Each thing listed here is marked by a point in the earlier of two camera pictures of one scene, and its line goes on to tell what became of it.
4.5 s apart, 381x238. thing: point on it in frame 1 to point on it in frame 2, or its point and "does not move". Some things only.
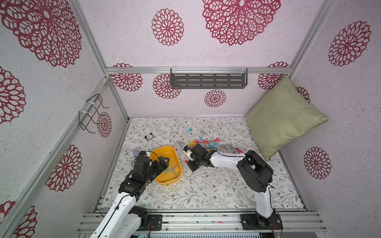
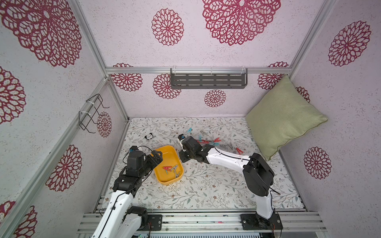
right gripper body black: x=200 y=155 to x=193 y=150
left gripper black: x=162 y=163 to x=158 y=158
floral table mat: x=217 y=186 does not move
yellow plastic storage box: x=173 y=173 does not move
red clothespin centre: x=203 y=141 does not move
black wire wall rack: x=90 y=112 does not move
